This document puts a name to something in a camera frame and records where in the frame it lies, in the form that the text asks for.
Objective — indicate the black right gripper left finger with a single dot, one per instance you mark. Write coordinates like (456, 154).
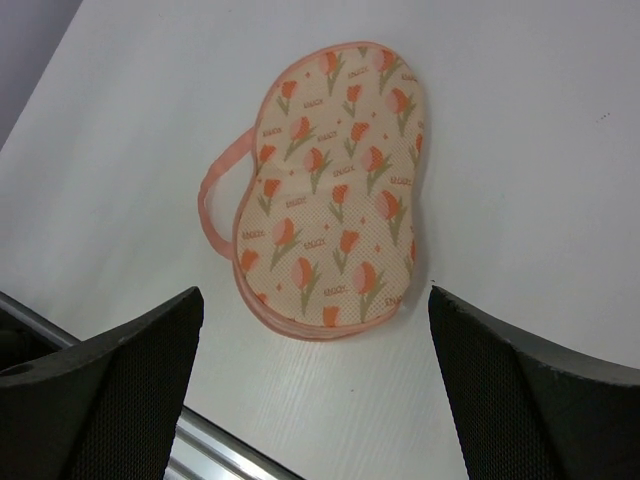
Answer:
(106, 407)

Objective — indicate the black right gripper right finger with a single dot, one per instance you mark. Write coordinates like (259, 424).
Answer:
(527, 408)

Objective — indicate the floral mesh laundry bag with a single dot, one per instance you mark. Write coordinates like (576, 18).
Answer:
(312, 205)

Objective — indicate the aluminium mounting rail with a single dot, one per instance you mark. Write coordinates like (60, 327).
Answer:
(26, 335)

